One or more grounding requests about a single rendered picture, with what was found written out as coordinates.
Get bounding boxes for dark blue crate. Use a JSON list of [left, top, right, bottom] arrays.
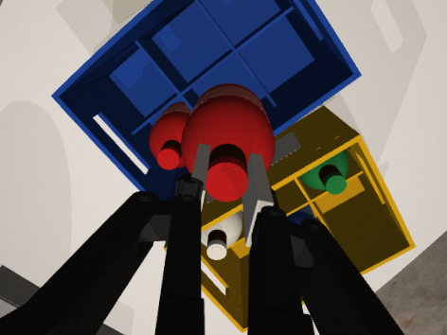
[[51, 0, 362, 201]]

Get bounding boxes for blue bottle with grey label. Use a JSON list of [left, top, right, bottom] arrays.
[[287, 204, 315, 224]]

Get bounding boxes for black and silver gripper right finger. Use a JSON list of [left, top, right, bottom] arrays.
[[242, 152, 404, 335]]

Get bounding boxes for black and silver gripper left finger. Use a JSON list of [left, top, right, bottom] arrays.
[[0, 143, 211, 335]]

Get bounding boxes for beige paper pick list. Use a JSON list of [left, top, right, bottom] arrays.
[[102, 0, 152, 25]]

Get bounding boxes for brown crate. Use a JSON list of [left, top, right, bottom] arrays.
[[201, 105, 416, 333]]

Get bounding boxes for cream white bottle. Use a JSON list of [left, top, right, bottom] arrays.
[[201, 210, 242, 260]]

